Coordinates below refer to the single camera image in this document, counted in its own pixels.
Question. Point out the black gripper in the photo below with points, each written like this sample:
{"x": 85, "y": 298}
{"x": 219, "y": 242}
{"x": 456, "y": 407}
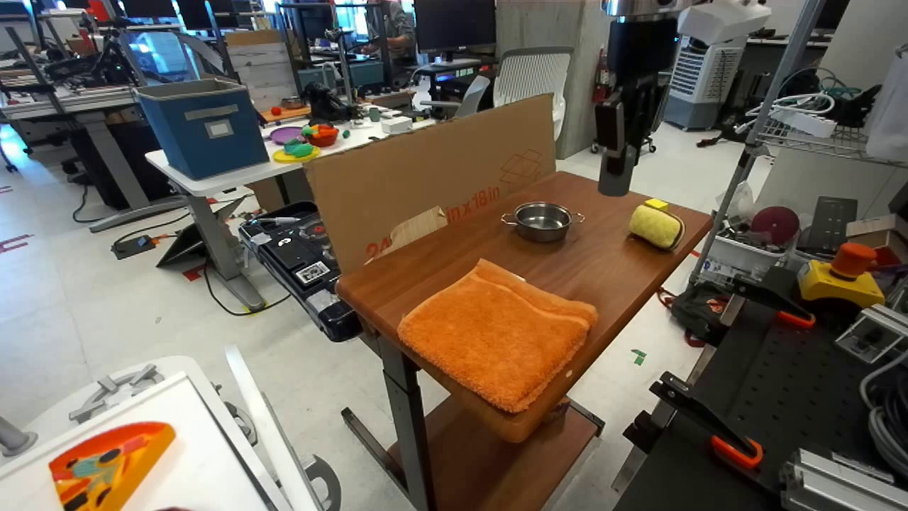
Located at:
{"x": 626, "y": 120}

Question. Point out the maroon round disc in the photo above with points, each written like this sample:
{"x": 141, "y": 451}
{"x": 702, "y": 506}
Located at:
{"x": 777, "y": 224}

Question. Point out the orange folded towel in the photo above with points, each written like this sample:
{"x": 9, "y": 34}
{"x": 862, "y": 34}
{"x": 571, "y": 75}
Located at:
{"x": 497, "y": 329}

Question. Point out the grey perforated bracket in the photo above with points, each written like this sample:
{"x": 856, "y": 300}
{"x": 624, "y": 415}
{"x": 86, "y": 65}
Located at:
{"x": 832, "y": 221}

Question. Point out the black perforated workbench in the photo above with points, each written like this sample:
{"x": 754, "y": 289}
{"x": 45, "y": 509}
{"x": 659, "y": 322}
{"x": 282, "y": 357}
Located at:
{"x": 756, "y": 379}

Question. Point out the white chair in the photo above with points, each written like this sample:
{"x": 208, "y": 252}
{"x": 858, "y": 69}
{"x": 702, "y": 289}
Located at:
{"x": 529, "y": 79}

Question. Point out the orange toy piece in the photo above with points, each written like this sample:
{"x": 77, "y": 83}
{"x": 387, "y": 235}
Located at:
{"x": 110, "y": 462}

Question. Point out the blue storage bin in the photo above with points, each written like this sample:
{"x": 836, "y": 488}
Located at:
{"x": 202, "y": 130}

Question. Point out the white sign board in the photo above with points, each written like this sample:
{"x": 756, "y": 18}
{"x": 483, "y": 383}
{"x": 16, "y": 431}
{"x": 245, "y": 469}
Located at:
{"x": 263, "y": 71}

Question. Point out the white power strip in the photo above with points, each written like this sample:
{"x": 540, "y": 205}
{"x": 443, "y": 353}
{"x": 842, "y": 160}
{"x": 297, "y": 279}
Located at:
{"x": 804, "y": 123}

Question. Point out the red toy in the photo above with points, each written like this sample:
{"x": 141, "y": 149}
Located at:
{"x": 324, "y": 134}

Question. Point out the yellow emergency stop button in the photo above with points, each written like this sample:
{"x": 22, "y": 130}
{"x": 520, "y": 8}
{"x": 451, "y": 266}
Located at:
{"x": 839, "y": 279}

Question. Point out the grey metal tools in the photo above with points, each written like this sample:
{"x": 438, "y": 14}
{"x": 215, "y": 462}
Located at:
{"x": 114, "y": 386}

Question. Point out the white air cooler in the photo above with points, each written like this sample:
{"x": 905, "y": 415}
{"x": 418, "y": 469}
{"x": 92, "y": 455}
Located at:
{"x": 706, "y": 65}

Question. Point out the grey partition panel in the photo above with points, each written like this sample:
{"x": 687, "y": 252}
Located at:
{"x": 577, "y": 38}

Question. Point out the white desk with grey legs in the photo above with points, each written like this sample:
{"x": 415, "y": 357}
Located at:
{"x": 222, "y": 183}

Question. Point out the small steel pot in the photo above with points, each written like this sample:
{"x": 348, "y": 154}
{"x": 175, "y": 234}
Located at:
{"x": 540, "y": 221}

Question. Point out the purple toy plate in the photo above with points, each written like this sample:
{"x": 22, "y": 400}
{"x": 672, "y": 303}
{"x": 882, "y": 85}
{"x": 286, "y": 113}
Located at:
{"x": 282, "y": 134}

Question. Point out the aluminium extrusion rails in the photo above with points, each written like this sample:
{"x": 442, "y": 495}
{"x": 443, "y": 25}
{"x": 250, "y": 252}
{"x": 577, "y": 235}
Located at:
{"x": 842, "y": 482}

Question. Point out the yellow sponge block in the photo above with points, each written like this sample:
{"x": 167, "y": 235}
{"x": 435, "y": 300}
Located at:
{"x": 653, "y": 227}

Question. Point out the brown cardboard panel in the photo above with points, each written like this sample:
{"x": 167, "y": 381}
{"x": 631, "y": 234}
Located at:
{"x": 428, "y": 178}

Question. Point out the green toy plate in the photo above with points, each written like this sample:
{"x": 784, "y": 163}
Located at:
{"x": 299, "y": 149}

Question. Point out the white round-cornered table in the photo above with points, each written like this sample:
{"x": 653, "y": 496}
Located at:
{"x": 188, "y": 455}

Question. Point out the black foot pedal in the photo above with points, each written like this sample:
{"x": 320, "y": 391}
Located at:
{"x": 131, "y": 244}

